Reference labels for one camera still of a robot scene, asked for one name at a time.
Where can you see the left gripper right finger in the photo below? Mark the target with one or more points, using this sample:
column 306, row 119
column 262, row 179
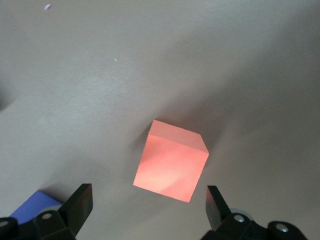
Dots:
column 218, row 215

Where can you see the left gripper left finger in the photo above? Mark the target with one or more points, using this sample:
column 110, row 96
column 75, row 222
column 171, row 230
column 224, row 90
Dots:
column 77, row 212

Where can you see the purple foam block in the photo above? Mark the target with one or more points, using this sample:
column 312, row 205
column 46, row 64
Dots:
column 32, row 207

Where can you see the orange foam block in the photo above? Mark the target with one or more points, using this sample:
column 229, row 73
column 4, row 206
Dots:
column 172, row 165

